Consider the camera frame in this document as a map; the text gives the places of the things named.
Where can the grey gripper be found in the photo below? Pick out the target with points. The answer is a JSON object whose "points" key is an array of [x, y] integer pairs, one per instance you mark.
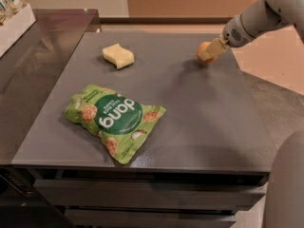
{"points": [[234, 34]]}

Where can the orange fruit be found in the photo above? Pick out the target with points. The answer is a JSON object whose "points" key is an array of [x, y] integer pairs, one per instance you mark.
{"points": [[204, 55]]}

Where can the yellow sponge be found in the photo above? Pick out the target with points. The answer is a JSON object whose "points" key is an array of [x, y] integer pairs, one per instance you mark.
{"points": [[119, 56]]}

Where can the grey drawer cabinet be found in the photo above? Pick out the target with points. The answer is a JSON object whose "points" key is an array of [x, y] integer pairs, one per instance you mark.
{"points": [[208, 157]]}

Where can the green dang chips bag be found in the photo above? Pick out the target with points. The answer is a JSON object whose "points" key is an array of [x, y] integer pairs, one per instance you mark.
{"points": [[121, 124]]}

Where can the dark side counter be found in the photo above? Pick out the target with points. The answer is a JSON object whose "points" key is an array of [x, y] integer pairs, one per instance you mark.
{"points": [[32, 66]]}

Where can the white snack box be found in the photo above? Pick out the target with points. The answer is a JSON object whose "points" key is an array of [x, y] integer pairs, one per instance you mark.
{"points": [[16, 17]]}

